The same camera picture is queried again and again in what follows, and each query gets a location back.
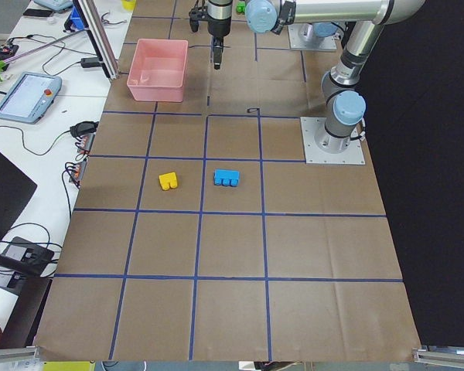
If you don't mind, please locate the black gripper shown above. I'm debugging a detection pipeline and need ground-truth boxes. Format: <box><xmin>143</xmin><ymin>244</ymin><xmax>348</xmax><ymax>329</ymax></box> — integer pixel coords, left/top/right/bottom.
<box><xmin>206</xmin><ymin>0</ymin><xmax>232</xmax><ymax>70</ymax></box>

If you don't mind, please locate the aluminium frame post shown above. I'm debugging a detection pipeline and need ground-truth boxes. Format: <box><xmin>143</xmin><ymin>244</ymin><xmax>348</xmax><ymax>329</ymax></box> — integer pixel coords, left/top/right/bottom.
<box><xmin>73</xmin><ymin>0</ymin><xmax>119</xmax><ymax>80</ymax></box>

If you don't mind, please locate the teach pendant tablet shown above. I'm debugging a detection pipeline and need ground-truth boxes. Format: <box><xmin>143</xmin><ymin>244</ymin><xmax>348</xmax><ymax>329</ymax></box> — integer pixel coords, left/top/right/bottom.
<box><xmin>0</xmin><ymin>72</ymin><xmax>63</xmax><ymax>124</ymax></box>

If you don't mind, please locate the green toy block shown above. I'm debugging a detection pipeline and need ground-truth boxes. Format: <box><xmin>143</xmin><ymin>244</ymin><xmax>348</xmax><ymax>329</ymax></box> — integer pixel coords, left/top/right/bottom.
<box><xmin>236</xmin><ymin>1</ymin><xmax>246</xmax><ymax>13</ymax></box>

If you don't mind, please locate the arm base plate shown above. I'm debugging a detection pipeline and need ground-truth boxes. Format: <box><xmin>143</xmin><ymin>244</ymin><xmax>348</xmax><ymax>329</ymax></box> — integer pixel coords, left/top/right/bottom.
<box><xmin>300</xmin><ymin>117</ymin><xmax>366</xmax><ymax>165</ymax></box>
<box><xmin>288</xmin><ymin>23</ymin><xmax>336</xmax><ymax>52</ymax></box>

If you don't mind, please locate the black power adapter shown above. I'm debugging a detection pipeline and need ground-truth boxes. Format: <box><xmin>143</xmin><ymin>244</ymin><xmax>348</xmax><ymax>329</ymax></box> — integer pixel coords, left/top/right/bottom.
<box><xmin>80</xmin><ymin>57</ymin><xmax>101</xmax><ymax>69</ymax></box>

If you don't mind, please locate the black usb hub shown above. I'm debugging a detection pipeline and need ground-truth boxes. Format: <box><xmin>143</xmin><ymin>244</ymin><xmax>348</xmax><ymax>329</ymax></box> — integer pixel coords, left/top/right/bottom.
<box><xmin>0</xmin><ymin>237</ymin><xmax>54</xmax><ymax>277</ymax></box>

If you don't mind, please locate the black laptop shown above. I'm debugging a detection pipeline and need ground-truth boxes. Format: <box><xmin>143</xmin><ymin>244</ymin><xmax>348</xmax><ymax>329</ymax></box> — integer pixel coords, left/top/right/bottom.
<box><xmin>0</xmin><ymin>152</ymin><xmax>37</xmax><ymax>240</ymax></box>

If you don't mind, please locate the pink plastic box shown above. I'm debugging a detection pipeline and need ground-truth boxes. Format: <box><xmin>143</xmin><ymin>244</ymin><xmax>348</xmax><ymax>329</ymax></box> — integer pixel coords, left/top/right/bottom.
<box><xmin>127</xmin><ymin>39</ymin><xmax>189</xmax><ymax>103</ymax></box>

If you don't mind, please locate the black smartphone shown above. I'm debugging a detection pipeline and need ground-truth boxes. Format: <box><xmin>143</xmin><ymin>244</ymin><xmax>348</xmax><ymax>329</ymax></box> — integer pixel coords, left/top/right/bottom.
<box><xmin>22</xmin><ymin>9</ymin><xmax>54</xmax><ymax>19</ymax></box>

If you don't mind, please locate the yellow toy block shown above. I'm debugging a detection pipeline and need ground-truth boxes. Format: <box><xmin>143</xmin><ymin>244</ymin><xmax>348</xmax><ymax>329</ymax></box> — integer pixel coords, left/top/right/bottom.
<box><xmin>159</xmin><ymin>172</ymin><xmax>179</xmax><ymax>191</ymax></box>

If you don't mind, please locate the blue toy block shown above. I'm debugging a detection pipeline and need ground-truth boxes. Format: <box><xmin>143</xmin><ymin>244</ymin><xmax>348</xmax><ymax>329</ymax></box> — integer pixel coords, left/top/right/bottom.
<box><xmin>213</xmin><ymin>168</ymin><xmax>240</xmax><ymax>187</ymax></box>

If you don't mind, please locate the blue plastic bin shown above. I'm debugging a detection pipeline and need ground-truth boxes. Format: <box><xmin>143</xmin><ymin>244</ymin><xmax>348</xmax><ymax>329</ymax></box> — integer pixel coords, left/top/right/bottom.
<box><xmin>70</xmin><ymin>6</ymin><xmax>84</xmax><ymax>30</ymax></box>

